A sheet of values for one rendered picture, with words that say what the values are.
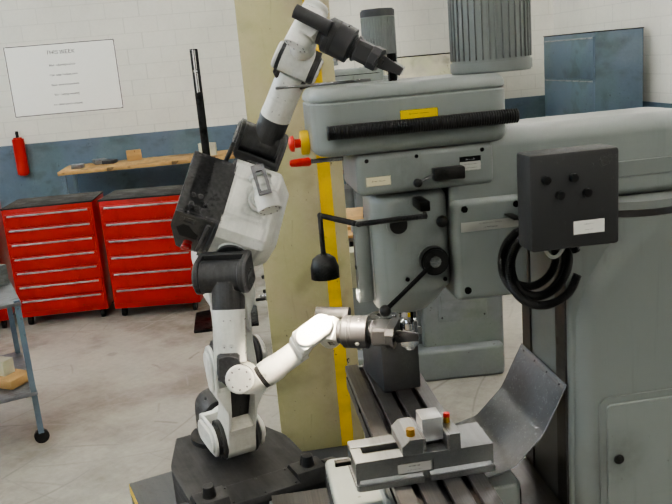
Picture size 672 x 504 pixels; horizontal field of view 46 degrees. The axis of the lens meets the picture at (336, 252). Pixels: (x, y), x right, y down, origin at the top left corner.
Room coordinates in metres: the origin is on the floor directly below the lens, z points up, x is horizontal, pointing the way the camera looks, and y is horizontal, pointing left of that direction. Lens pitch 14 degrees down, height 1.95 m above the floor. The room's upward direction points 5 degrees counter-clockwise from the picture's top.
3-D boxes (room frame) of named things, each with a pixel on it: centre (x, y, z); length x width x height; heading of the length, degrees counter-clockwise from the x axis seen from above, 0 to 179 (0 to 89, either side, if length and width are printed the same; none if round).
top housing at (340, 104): (1.97, -0.19, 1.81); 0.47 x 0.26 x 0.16; 97
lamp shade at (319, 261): (1.92, 0.03, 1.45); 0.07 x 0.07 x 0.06
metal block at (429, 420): (1.80, -0.19, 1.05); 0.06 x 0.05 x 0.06; 8
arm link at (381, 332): (2.00, -0.09, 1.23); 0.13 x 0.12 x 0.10; 164
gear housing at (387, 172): (1.97, -0.22, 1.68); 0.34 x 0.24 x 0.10; 97
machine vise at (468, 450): (1.79, -0.17, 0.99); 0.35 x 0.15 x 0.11; 98
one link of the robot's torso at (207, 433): (2.63, 0.43, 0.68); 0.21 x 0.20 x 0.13; 25
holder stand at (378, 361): (2.37, -0.14, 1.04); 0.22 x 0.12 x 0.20; 14
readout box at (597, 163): (1.67, -0.51, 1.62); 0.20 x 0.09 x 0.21; 97
